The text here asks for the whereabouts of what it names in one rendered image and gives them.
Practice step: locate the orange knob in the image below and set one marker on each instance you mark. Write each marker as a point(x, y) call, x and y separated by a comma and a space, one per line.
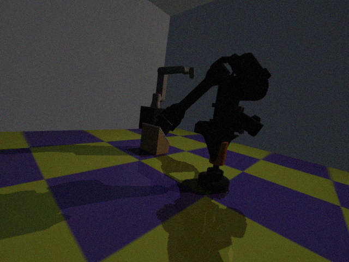
point(220, 161)

